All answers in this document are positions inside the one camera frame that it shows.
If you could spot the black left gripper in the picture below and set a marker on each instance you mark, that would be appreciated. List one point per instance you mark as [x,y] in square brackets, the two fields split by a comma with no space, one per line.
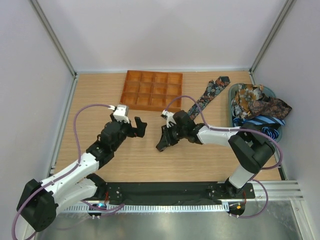
[139,131]

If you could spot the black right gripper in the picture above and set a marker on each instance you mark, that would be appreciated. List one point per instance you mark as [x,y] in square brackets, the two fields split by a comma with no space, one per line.
[166,139]

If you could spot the navy floral tie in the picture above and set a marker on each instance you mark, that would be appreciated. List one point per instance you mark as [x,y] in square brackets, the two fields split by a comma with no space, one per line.
[212,90]

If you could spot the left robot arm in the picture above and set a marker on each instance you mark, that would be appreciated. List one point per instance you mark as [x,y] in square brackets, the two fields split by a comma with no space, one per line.
[41,201]

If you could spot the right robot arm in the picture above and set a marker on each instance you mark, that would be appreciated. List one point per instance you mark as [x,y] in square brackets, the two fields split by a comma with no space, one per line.
[252,150]

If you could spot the orange compartment tray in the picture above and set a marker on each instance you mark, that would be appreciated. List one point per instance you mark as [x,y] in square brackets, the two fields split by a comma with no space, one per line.
[152,90]

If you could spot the mustard floral tie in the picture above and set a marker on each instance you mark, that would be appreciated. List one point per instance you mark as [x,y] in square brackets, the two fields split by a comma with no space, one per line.
[245,94]

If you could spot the blue striped tie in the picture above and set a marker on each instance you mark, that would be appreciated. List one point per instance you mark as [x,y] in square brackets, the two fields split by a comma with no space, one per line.
[266,124]

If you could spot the dark brown paisley tie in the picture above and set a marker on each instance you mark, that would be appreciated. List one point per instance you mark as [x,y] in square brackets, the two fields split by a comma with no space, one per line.
[270,107]

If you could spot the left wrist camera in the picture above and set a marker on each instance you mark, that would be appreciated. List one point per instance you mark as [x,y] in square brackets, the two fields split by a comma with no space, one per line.
[120,113]

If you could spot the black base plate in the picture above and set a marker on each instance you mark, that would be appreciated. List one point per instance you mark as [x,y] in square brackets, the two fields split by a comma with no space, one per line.
[115,194]

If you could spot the white slotted cable duct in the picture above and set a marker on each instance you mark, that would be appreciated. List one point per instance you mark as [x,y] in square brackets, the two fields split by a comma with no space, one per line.
[83,208]

